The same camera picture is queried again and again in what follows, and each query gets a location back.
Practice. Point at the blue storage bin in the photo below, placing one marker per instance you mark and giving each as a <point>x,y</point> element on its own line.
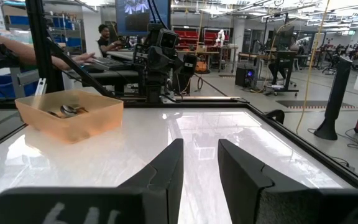
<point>2,85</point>

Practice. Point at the white robot figure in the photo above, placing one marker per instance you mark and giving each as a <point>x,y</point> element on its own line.
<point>221,37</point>

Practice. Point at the person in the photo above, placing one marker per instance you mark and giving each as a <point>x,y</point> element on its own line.
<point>106,40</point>

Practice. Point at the black curved bracket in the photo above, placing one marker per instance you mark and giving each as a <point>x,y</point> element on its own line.
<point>275,115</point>

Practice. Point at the white table mat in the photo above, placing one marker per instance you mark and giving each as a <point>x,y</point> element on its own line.
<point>135,140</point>

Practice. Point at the black metal spoon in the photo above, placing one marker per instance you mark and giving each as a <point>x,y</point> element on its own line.
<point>54,114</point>
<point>70,109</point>

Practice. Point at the person's forearm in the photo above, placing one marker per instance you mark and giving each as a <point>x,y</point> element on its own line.
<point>26,51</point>

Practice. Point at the black keyboard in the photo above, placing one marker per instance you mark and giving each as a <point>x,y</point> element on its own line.
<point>107,63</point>

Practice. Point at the black computer monitor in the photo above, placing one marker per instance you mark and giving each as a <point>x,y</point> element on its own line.
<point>141,15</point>

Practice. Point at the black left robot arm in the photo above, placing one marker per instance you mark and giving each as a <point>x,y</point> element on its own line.
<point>154,90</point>

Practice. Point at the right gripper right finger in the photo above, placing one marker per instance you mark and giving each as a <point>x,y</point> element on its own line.
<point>244,186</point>

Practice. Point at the black tower column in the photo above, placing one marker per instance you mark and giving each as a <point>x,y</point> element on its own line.
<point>334,99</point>

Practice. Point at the orange plastic tray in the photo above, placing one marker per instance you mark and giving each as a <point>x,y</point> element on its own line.
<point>73,127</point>

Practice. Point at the red bin shelf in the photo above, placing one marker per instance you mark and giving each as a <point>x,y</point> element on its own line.
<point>191,35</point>

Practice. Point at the black rolling stand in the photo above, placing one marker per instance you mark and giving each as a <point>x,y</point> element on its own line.
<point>283,56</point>

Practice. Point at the black computer tower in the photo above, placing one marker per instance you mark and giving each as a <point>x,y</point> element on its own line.
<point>245,77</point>

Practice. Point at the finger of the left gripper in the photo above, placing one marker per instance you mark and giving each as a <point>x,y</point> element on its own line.
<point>156,63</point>
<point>171,67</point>

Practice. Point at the dark striped floor mat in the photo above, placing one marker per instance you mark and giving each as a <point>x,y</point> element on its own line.
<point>315,103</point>

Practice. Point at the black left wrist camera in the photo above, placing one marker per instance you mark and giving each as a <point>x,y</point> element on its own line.
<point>168,39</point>

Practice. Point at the person's hand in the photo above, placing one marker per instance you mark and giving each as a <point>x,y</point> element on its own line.
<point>84,58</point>

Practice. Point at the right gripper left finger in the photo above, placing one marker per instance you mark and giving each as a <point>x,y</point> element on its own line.
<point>163,186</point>

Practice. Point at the grey desk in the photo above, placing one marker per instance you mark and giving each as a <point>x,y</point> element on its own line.
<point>104,74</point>

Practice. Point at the grey metal bracket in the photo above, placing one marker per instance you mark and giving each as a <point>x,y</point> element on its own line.
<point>40,87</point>

